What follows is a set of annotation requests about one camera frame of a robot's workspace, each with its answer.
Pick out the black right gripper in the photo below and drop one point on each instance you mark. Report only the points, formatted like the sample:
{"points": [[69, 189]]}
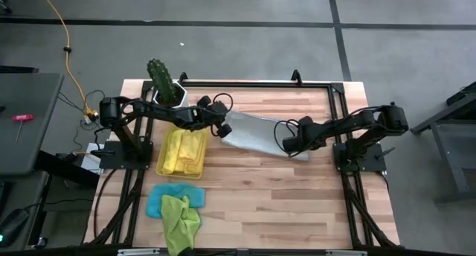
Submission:
{"points": [[308, 137]]}

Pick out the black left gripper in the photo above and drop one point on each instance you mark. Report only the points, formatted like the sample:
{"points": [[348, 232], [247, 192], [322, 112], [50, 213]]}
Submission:
{"points": [[212, 114]]}

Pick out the grey microfiber towel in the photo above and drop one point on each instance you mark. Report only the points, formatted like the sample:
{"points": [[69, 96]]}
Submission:
{"points": [[256, 135]]}

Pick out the blue microfiber towel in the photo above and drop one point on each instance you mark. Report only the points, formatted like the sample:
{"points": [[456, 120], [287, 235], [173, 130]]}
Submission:
{"points": [[175, 191]]}

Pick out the green microfiber towel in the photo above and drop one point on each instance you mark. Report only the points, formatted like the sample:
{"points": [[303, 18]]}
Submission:
{"points": [[180, 226]]}

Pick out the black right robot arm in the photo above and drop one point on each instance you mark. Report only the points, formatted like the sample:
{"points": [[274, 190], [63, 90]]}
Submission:
{"points": [[357, 122]]}

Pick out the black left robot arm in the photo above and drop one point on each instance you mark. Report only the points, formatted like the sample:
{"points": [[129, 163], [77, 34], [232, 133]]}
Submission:
{"points": [[156, 112]]}

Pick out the translucent yellow plastic tray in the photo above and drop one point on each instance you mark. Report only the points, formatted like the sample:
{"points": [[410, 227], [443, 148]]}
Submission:
{"points": [[163, 125]]}

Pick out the green cactus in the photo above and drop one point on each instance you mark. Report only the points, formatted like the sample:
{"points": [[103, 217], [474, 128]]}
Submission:
{"points": [[161, 81]]}

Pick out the yellow power plug block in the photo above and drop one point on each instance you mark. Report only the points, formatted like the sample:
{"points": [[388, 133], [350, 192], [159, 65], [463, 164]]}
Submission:
{"points": [[91, 116]]}

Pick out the white paper sheet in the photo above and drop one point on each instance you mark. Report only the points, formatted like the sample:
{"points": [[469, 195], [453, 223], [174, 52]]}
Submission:
{"points": [[89, 161]]}

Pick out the grey metal stand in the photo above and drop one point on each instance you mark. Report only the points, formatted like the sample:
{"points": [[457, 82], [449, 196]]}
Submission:
{"points": [[457, 148]]}

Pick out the grey desk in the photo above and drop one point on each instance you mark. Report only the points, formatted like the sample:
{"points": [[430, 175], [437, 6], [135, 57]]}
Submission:
{"points": [[33, 152]]}

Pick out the dark desk surface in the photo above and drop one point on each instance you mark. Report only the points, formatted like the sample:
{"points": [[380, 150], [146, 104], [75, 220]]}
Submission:
{"points": [[22, 189]]}

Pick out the black computer mouse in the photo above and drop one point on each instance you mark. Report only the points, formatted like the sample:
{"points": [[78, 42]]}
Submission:
{"points": [[13, 226]]}

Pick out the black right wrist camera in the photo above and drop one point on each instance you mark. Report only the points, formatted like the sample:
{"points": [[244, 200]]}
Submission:
{"points": [[305, 121]]}

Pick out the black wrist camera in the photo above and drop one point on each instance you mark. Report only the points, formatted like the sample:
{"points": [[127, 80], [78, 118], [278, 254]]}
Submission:
{"points": [[305, 121], [204, 100]]}

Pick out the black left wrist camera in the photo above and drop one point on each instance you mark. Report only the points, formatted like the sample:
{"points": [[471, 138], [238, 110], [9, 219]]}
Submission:
{"points": [[204, 100]]}

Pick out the black aluminium table frame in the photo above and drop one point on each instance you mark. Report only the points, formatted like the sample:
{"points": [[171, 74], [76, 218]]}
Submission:
{"points": [[260, 84]]}

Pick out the silver frame bracket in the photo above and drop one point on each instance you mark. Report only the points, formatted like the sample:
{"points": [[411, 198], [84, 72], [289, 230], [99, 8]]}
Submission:
{"points": [[346, 253], [137, 251]]}

